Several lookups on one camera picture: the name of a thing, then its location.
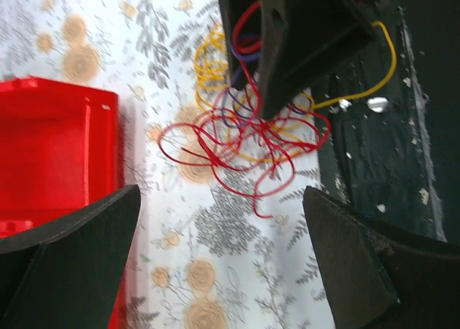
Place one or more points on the floral table mat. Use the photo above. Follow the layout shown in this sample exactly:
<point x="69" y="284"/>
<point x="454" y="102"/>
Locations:
<point x="203" y="257"/>

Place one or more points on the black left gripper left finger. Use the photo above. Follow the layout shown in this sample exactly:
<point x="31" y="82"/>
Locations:
<point x="67" y="273"/>

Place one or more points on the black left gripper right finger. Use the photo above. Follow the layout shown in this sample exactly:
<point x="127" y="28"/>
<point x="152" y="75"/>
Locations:
<point x="377" y="275"/>

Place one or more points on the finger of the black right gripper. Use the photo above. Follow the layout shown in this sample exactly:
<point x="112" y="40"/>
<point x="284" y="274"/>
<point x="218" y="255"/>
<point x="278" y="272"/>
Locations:
<point x="304" y="40"/>
<point x="244" y="29"/>

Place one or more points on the red plastic bin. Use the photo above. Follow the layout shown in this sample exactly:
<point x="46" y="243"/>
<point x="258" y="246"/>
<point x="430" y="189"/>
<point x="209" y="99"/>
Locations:
<point x="59" y="154"/>

